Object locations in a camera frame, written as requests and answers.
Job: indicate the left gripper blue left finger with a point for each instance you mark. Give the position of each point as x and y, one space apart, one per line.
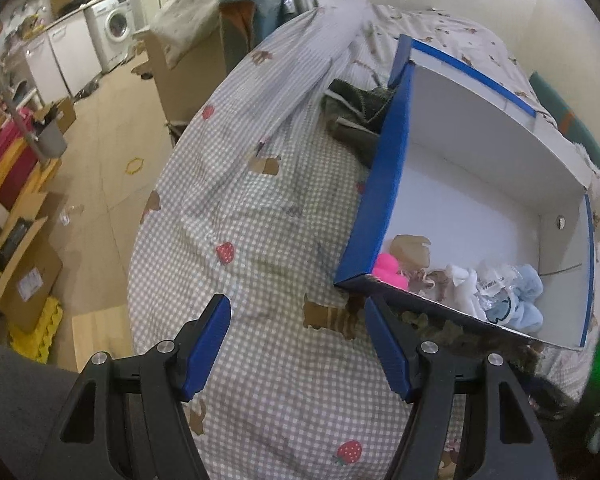
124 418

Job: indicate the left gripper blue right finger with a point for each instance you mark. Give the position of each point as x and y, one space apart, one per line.
501 439

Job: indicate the light blue fluffy sock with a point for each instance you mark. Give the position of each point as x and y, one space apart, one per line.
527 317

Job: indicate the white sock with dark trim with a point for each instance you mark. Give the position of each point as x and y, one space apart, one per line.
496 291

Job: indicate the bright pink soft toy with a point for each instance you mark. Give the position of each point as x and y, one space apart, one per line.
386 269

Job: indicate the yellow foam mat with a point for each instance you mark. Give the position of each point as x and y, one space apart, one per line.
35 346

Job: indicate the open cardboard box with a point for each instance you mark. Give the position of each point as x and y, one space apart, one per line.
29 265

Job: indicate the white box with blue tape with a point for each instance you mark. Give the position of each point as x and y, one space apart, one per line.
465 163

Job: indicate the checkered dog print duvet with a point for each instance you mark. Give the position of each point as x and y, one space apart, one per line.
257 203

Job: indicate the red storage crate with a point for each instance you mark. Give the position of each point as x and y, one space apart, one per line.
17 160

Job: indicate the grey bucket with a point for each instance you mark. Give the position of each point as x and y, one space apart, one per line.
50 139

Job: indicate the teal cushion with orange stripe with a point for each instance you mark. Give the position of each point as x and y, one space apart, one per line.
568 123

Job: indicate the dark grey garment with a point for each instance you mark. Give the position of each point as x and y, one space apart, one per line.
354 117

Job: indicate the white kitchen cabinet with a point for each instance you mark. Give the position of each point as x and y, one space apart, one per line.
62 60

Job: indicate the white washing machine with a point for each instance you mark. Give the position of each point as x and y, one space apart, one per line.
111 25

